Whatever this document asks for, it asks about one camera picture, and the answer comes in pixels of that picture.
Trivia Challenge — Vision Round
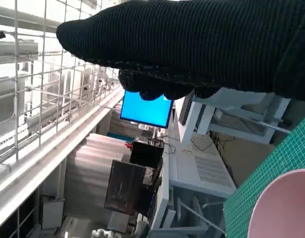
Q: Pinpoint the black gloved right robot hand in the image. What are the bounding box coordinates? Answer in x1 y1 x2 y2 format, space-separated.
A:
56 0 305 102

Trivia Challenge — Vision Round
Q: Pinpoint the pink bowl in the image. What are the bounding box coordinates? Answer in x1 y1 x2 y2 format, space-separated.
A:
247 168 305 238

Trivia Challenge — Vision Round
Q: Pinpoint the black perforated bar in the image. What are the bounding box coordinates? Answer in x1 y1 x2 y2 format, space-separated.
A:
178 89 195 126

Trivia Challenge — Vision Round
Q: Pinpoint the white framed cart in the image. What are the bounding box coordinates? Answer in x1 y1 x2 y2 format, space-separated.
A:
178 86 292 146

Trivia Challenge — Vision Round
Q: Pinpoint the blue screen monitor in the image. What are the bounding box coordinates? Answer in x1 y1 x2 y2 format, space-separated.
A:
119 89 175 129

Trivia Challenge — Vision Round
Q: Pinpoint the white metal pole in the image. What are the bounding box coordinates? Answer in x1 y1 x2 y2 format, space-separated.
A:
253 118 292 135

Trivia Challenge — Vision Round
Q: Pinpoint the black equipment box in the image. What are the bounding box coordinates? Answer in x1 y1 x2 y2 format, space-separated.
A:
129 138 165 168

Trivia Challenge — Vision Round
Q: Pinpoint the white perforated metal cabinet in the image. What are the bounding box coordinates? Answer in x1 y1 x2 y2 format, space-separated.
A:
168 138 238 199

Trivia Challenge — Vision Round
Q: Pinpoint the green cutting mat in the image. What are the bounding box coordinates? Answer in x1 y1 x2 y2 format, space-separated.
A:
223 119 305 238

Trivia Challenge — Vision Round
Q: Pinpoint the white desk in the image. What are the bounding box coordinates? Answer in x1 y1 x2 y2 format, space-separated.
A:
148 123 183 238

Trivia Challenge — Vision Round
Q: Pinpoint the dark glass panel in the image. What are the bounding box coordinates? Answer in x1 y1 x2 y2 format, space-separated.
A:
104 160 147 215

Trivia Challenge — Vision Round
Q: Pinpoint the white corrugated partition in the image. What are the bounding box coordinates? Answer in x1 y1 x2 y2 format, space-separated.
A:
65 132 133 219

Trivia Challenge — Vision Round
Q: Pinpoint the dark electronics box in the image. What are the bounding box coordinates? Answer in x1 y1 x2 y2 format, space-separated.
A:
136 184 158 216

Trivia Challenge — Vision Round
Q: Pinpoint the white air conditioner unit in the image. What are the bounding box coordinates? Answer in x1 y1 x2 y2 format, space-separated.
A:
0 41 40 57

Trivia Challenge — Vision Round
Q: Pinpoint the long white beam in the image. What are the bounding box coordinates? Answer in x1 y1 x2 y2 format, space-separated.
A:
0 90 125 224

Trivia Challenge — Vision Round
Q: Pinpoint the small white box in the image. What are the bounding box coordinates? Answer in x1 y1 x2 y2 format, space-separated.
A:
40 195 65 230

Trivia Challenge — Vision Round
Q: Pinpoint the white wire grid panel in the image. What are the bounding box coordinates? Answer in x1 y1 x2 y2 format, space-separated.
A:
0 0 121 172

